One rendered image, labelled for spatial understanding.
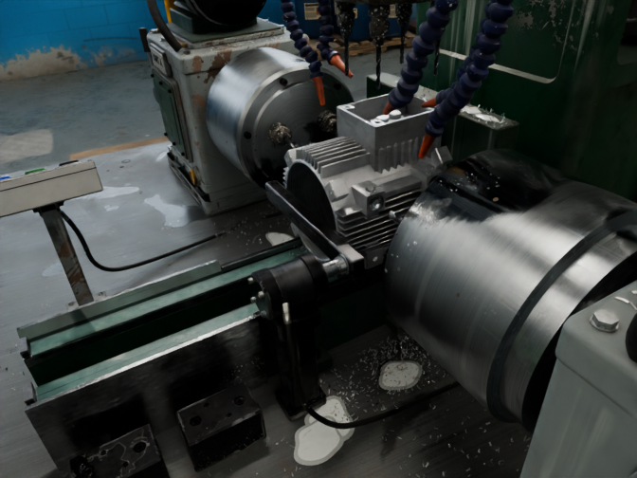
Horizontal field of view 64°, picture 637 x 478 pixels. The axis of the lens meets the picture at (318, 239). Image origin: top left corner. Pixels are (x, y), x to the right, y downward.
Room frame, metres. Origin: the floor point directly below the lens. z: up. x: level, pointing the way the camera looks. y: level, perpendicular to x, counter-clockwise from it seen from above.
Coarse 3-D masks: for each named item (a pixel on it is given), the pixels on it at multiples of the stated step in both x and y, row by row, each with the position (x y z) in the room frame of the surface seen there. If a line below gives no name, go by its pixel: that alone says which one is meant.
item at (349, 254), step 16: (272, 192) 0.70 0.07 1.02; (288, 192) 0.69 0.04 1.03; (288, 208) 0.65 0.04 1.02; (304, 208) 0.63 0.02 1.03; (304, 224) 0.60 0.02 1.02; (320, 224) 0.59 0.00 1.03; (320, 240) 0.56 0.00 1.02; (336, 240) 0.55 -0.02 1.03; (336, 256) 0.53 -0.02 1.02; (352, 256) 0.51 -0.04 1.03; (352, 272) 0.50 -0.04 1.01
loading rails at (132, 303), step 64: (256, 256) 0.67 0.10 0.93; (64, 320) 0.54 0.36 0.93; (128, 320) 0.54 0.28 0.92; (192, 320) 0.58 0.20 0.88; (256, 320) 0.51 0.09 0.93; (384, 320) 0.62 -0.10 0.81; (64, 384) 0.43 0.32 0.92; (128, 384) 0.43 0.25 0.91; (192, 384) 0.47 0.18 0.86; (256, 384) 0.51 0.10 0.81; (64, 448) 0.39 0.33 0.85
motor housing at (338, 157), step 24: (312, 144) 0.69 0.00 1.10; (336, 144) 0.68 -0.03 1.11; (288, 168) 0.70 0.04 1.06; (312, 168) 0.63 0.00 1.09; (336, 168) 0.62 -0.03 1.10; (360, 168) 0.64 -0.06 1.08; (408, 168) 0.66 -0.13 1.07; (312, 192) 0.73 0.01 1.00; (408, 192) 0.62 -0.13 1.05; (336, 216) 0.58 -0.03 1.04; (360, 216) 0.58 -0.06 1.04; (384, 216) 0.61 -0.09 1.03; (360, 240) 0.58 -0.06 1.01; (384, 240) 0.60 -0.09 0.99
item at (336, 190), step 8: (288, 152) 0.70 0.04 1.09; (432, 152) 0.68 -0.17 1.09; (440, 152) 0.67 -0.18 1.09; (448, 152) 0.68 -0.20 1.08; (288, 160) 0.70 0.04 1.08; (432, 160) 0.68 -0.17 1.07; (440, 160) 0.66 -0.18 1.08; (448, 160) 0.67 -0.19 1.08; (328, 184) 0.59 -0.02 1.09; (336, 184) 0.59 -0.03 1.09; (344, 184) 0.59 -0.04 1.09; (328, 192) 0.59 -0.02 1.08; (336, 192) 0.58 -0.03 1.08; (344, 192) 0.59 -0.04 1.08; (336, 200) 0.59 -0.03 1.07; (296, 232) 0.69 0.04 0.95
